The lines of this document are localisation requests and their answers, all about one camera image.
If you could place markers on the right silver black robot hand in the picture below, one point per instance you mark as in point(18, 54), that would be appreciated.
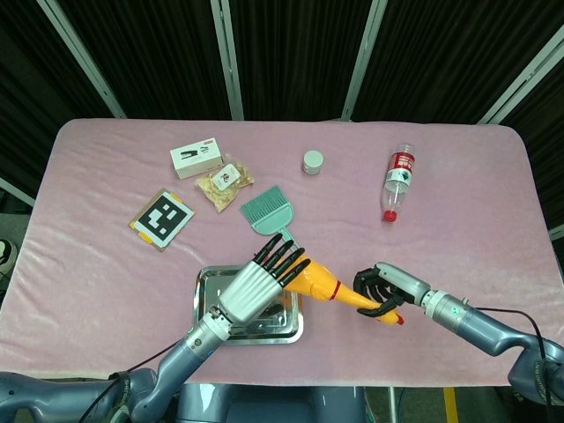
point(401, 279)

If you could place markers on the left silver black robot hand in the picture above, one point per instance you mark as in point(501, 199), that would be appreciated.
point(249, 291)

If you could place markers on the yellow rubber chicken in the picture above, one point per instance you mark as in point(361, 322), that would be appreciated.
point(321, 284)

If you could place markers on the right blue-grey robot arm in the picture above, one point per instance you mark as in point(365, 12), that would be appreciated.
point(484, 328)

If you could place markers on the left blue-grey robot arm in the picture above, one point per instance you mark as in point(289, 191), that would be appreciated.
point(176, 370)

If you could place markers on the stainless steel rectangular tray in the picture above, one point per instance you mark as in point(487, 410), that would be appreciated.
point(207, 291)

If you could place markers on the teal dustpan with brush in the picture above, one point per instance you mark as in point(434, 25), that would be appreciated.
point(269, 213)

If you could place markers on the pink table cloth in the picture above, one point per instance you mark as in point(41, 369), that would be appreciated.
point(352, 207)

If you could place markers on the clear bottle with red cap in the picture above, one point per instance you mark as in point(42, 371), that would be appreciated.
point(398, 178)

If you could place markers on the clear snack bag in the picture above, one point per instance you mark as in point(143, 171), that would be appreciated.
point(224, 183)

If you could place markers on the cardboard with black-white marker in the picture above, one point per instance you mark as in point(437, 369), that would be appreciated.
point(162, 218)

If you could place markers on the blue-grey robot torso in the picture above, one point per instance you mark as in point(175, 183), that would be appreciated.
point(273, 403)

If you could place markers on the yellow floor tape strip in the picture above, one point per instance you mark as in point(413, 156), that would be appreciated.
point(450, 405)

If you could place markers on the white cardboard product box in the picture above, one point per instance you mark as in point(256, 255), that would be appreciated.
point(196, 158)

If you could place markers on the small jar with white lid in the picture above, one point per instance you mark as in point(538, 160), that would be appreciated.
point(313, 161)

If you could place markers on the black pleated curtain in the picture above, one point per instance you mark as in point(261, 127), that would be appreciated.
point(299, 53)

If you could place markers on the grey aluminium frame post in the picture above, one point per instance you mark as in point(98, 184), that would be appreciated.
point(363, 61)
point(229, 61)
point(15, 191)
point(557, 234)
point(524, 75)
point(79, 57)

